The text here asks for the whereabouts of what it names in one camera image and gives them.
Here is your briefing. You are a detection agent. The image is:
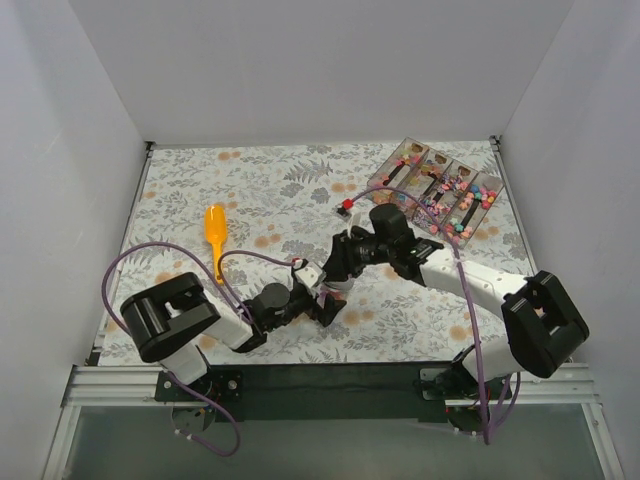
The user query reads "silver round jar lid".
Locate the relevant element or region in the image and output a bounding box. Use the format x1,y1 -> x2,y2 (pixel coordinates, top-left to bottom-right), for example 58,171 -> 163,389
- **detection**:
324,278 -> 355,293

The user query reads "clear compartment candy box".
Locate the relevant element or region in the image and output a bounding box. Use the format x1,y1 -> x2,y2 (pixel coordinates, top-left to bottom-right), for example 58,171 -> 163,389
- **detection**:
367,138 -> 504,247

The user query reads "yellow plastic scoop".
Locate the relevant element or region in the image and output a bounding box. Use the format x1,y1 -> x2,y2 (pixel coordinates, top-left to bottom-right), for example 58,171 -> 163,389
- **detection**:
204,204 -> 228,285

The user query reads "clear plastic jar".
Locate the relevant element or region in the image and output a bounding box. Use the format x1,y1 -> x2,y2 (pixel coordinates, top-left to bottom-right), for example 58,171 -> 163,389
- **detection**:
322,287 -> 350,303

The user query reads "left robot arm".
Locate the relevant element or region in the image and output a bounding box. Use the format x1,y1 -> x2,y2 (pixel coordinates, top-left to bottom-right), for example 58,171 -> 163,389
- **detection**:
120,267 -> 346,400

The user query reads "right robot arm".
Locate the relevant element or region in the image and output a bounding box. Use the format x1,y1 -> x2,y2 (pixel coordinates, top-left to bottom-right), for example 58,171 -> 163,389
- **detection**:
323,204 -> 590,398

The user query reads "floral patterned table mat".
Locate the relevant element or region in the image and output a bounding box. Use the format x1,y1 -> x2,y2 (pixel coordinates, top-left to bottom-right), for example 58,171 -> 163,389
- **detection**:
97,139 -> 561,365

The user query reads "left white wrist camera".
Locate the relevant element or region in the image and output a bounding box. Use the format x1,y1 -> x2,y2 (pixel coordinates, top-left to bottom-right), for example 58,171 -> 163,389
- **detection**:
293,259 -> 326,292

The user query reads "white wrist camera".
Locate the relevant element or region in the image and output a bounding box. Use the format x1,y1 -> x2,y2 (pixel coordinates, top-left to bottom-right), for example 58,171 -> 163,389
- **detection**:
293,259 -> 326,292
334,198 -> 362,230

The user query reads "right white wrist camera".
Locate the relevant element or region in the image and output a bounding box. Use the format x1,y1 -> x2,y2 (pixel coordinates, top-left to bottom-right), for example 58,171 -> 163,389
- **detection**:
334,198 -> 362,230

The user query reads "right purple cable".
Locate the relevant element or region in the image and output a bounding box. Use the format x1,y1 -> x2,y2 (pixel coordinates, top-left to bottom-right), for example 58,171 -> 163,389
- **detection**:
339,187 -> 521,446

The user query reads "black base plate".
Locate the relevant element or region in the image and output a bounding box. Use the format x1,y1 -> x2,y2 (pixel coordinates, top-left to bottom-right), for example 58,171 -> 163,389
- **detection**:
154,362 -> 514,424

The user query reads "aluminium frame rail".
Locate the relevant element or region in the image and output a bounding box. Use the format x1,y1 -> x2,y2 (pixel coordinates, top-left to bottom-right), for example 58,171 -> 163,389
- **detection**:
44,362 -> 624,479

